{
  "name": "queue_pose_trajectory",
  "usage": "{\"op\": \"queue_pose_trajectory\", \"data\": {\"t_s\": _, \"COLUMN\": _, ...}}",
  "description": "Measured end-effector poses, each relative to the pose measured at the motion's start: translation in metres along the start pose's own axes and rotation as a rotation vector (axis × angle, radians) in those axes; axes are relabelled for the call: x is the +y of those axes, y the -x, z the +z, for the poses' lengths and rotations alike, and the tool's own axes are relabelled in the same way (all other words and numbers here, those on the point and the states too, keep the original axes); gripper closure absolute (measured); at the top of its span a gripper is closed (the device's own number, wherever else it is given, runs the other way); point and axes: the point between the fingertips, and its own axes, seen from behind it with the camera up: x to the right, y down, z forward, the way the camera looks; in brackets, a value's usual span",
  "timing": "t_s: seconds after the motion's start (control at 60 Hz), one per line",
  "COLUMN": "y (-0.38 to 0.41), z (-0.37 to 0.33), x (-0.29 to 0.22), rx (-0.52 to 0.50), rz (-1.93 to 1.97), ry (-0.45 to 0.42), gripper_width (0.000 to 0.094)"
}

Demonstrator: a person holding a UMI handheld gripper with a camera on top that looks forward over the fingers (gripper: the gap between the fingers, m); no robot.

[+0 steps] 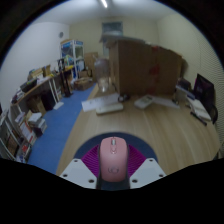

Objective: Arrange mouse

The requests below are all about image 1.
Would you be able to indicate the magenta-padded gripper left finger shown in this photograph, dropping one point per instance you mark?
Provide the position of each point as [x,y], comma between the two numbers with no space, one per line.
[78,171]

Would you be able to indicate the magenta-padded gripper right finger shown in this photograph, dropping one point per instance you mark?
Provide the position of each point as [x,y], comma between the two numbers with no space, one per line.
[148,171]

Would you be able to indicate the pink computer mouse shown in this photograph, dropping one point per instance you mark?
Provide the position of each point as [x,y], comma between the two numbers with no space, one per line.
[113,160]

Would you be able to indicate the cluttered shelf unit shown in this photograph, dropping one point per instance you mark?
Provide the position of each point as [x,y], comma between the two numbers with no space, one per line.
[20,133]

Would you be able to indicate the white paper sheet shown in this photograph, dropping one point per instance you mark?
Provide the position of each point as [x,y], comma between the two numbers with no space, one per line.
[166,102]
[93,102]

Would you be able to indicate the flat white case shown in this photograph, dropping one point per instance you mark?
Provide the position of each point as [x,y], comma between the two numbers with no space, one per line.
[110,108]

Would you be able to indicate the clear plastic cup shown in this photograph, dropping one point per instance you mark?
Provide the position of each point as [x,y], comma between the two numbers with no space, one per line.
[180,96]

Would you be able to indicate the low cardboard box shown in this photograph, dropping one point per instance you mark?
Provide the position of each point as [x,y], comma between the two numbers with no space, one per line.
[83,83]

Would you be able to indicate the blue book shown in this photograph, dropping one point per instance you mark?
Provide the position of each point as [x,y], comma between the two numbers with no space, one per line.
[186,91]

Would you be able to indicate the wooden side desk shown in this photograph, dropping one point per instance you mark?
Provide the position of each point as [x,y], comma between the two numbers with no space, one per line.
[36,88]

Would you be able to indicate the clear plastic jar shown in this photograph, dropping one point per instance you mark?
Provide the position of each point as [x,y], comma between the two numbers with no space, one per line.
[102,75]

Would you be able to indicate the large brown cardboard box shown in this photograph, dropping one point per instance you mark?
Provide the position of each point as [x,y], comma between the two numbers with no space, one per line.
[143,66]

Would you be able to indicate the blue and white cabinet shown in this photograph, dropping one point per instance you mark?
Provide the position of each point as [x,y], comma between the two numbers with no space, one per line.
[71,55]

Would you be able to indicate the pale door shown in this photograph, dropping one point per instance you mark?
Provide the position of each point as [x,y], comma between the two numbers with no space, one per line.
[112,27]

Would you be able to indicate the ceiling tube light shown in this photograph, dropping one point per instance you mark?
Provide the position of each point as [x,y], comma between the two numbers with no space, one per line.
[104,3]

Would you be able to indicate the round wall clock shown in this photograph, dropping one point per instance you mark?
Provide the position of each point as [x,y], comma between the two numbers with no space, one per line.
[61,34]

